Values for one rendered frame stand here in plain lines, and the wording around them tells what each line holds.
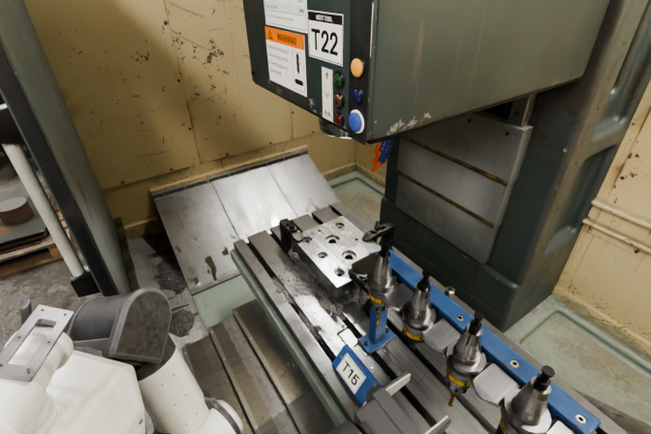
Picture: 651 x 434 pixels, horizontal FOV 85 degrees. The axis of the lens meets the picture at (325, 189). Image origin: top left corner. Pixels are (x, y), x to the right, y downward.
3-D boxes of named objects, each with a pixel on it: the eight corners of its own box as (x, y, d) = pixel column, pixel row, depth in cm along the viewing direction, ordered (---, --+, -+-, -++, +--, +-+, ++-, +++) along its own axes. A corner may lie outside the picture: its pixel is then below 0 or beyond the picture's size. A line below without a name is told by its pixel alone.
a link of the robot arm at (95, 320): (104, 383, 62) (62, 321, 59) (142, 345, 70) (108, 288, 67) (149, 382, 57) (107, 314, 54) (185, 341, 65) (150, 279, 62)
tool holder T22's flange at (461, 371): (490, 373, 61) (493, 364, 59) (460, 385, 59) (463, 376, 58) (466, 342, 66) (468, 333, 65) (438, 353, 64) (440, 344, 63)
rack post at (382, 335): (368, 356, 96) (374, 277, 81) (356, 341, 100) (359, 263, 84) (395, 337, 101) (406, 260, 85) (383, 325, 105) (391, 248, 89)
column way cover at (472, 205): (482, 268, 124) (523, 130, 97) (390, 205, 158) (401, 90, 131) (491, 263, 126) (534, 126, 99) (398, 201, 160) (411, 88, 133)
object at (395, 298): (395, 315, 70) (395, 312, 70) (378, 297, 74) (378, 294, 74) (419, 299, 74) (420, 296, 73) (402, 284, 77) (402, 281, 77)
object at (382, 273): (396, 281, 76) (399, 257, 72) (378, 287, 74) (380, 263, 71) (386, 267, 79) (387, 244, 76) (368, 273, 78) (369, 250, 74)
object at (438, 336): (438, 357, 62) (439, 355, 62) (416, 336, 66) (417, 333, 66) (464, 338, 66) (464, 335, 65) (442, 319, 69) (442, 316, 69)
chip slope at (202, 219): (203, 325, 139) (189, 276, 125) (165, 235, 187) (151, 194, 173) (377, 241, 180) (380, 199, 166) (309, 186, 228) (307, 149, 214)
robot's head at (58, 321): (-43, 423, 34) (-32, 367, 32) (13, 350, 42) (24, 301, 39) (33, 431, 36) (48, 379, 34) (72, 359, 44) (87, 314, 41)
